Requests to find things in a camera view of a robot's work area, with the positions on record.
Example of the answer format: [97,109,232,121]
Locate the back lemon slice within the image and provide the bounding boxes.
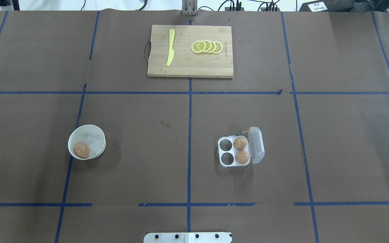
[212,40,223,54]

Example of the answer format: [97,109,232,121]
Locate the brown egg from bowl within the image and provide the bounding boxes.
[74,142,90,159]

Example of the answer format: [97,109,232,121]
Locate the wooden cutting board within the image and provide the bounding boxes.
[147,25,234,79]

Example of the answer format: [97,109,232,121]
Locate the yellow plastic knife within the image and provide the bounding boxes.
[166,29,175,66]

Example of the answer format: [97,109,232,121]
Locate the lower brown egg in box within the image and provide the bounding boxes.
[235,151,250,165]

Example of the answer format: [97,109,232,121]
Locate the clear plastic egg box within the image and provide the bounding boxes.
[217,127,265,168]

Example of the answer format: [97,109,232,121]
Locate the aluminium frame post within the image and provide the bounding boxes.
[182,0,199,16]

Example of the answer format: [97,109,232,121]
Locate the black labelled box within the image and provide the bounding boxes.
[298,0,355,12]

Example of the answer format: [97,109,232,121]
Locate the lemon slice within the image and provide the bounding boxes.
[202,40,212,53]
[208,40,215,53]
[212,40,223,54]
[190,40,207,53]

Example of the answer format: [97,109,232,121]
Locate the white bowl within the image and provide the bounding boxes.
[68,125,107,160]

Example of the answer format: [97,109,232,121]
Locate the upper brown egg in box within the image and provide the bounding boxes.
[233,136,248,151]

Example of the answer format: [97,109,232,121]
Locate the front lemon slice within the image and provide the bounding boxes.
[190,40,207,53]

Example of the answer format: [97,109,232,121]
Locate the brown egg in box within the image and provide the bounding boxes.
[235,151,250,165]
[233,136,248,151]

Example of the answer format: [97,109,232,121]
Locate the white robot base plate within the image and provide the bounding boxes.
[143,232,233,243]

